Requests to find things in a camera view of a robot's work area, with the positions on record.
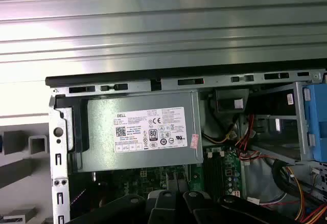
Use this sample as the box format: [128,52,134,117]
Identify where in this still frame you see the green motherboard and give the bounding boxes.
[68,146,247,209]

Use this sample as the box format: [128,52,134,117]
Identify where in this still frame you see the orange yellow black wire bundle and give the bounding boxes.
[270,157,327,224]

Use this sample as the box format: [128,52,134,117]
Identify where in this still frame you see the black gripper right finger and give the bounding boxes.
[182,190,300,224]

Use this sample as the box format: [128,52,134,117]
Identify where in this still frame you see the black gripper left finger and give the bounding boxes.
[66,190,180,224]

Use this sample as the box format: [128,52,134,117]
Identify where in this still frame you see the black RAM slot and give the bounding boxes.
[204,151,216,197]
[215,151,227,199]

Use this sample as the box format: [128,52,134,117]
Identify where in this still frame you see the grey parts rack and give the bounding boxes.
[0,123,52,224]

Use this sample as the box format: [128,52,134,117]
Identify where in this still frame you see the grey optical drive cage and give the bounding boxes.
[245,82,309,165]

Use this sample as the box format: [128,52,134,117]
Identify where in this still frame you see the blue plastic drive latch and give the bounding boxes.
[302,84,327,163]

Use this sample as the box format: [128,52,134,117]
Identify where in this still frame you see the yellow black power wires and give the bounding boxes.
[201,126,240,146]

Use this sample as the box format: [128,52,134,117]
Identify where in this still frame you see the grey Dell power supply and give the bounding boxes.
[74,91,204,173]

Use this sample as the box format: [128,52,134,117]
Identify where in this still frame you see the red orange wire bundle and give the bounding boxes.
[233,114,258,158]

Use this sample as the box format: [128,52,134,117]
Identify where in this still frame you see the black open PC case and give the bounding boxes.
[45,66,327,224]

